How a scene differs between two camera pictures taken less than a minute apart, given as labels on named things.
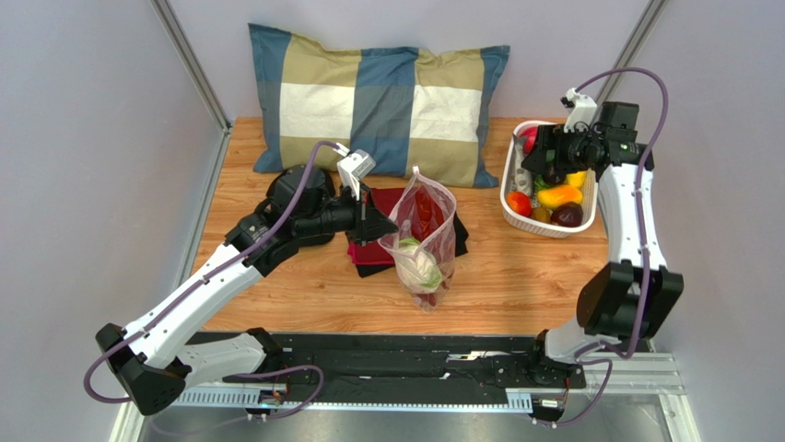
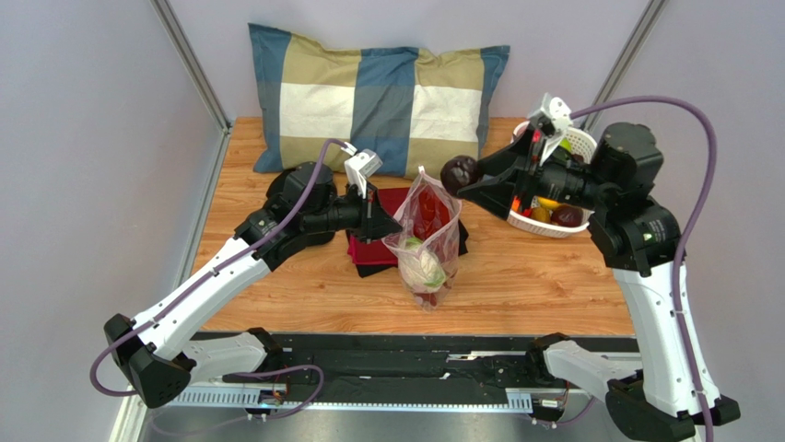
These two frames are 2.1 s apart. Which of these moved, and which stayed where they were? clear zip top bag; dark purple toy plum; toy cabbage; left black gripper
Moved: dark purple toy plum
Stayed: left black gripper; clear zip top bag; toy cabbage
